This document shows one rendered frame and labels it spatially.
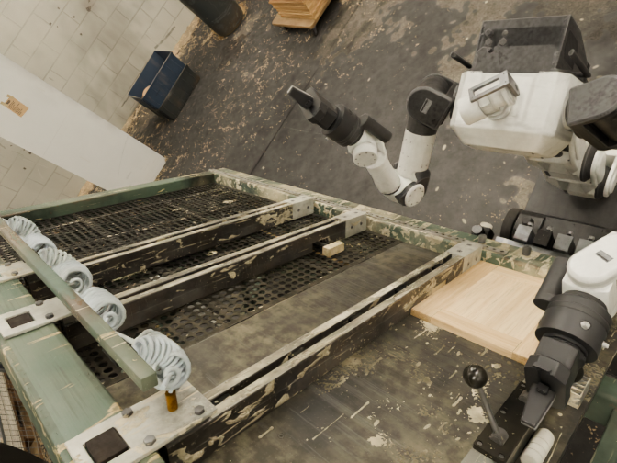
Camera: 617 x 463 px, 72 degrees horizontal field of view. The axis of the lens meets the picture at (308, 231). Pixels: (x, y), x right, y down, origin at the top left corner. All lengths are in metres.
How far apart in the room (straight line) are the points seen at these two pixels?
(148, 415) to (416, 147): 0.97
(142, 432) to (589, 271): 0.71
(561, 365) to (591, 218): 1.61
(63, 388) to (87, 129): 3.79
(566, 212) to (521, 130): 1.20
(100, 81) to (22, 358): 5.15
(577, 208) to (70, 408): 2.08
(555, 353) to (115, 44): 5.69
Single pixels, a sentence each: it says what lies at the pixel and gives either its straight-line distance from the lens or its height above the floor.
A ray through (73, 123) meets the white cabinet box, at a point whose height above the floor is 0.93.
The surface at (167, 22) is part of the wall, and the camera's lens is 6.20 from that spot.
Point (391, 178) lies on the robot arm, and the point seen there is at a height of 1.24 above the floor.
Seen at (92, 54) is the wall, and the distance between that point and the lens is 5.91.
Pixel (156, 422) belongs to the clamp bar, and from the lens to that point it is 0.73.
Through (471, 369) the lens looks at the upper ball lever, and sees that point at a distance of 0.75.
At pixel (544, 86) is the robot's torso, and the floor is 1.36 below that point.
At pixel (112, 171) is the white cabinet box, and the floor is 0.42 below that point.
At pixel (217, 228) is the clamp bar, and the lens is 1.55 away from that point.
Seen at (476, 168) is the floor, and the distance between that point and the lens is 2.70.
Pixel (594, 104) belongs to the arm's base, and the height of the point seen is 1.36.
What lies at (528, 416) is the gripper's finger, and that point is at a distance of 0.73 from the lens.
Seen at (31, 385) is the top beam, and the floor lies 1.87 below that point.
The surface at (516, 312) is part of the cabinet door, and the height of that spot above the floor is 1.07.
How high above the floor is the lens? 2.25
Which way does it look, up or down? 48 degrees down
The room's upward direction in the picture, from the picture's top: 55 degrees counter-clockwise
